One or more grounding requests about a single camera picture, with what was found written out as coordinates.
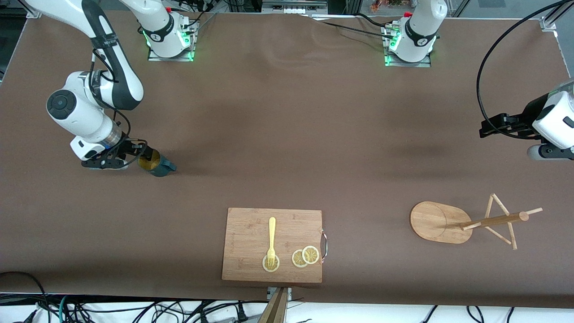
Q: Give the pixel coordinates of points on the lemon slice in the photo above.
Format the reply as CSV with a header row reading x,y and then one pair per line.
x,y
277,264
310,255
297,259

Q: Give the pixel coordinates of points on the yellow plastic fork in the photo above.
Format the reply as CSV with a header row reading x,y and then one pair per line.
x,y
271,233

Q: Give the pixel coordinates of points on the white power strip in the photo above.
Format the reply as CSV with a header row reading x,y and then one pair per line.
x,y
293,6

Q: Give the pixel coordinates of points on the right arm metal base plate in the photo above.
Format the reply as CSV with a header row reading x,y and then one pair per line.
x,y
170,58

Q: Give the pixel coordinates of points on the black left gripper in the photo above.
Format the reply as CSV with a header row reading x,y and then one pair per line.
x,y
529,115

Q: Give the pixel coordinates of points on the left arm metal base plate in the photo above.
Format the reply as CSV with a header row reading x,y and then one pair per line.
x,y
406,64

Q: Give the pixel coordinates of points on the brown table cover mat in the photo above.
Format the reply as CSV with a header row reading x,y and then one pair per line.
x,y
287,134

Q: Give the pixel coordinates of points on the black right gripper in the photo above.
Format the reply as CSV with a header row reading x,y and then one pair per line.
x,y
128,146

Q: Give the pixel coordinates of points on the wooden post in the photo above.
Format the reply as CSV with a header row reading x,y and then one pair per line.
x,y
276,309

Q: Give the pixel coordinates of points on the wooden mug rack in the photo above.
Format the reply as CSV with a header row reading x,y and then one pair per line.
x,y
432,222

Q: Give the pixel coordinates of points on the bamboo cutting board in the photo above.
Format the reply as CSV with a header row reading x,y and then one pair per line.
x,y
251,233

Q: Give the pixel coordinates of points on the aluminium frame structure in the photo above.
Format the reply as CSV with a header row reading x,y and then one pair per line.
x,y
548,23

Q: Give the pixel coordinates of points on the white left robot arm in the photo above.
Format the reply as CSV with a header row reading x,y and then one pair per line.
x,y
417,49

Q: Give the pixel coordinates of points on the metal bracket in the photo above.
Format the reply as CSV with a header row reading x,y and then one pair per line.
x,y
289,294

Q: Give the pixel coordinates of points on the teal mug yellow inside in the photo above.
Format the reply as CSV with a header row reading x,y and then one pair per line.
x,y
161,168

